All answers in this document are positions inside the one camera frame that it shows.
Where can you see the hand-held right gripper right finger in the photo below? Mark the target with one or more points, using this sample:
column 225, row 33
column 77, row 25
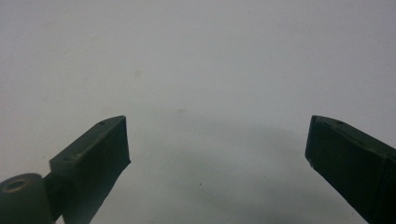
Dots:
column 351, row 161

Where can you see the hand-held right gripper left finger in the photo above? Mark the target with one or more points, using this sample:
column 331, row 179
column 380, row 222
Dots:
column 93, row 161

